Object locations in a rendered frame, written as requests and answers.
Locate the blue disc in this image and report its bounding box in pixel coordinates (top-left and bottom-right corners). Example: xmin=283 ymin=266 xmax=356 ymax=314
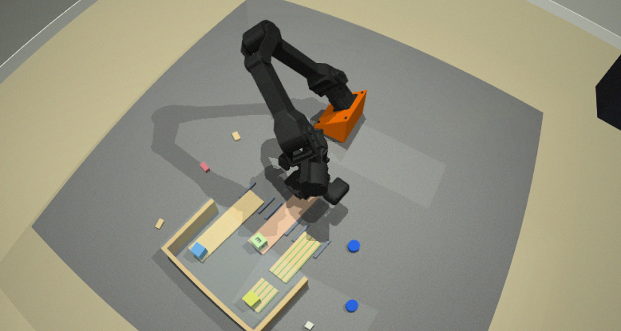
xmin=346 ymin=299 xmax=358 ymax=312
xmin=347 ymin=239 xmax=360 ymax=252

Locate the green letter cube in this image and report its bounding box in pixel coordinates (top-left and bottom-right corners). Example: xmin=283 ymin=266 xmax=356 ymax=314
xmin=256 ymin=233 xmax=268 ymax=245

